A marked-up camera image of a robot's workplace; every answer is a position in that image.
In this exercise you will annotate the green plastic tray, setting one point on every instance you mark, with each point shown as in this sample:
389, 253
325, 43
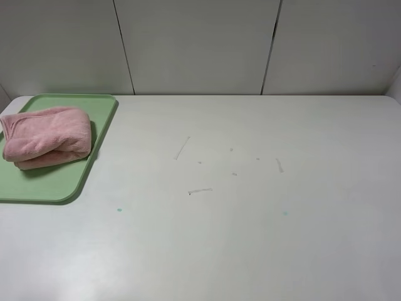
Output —
58, 184

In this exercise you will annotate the pink terry towel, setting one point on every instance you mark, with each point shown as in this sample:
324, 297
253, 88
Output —
47, 137

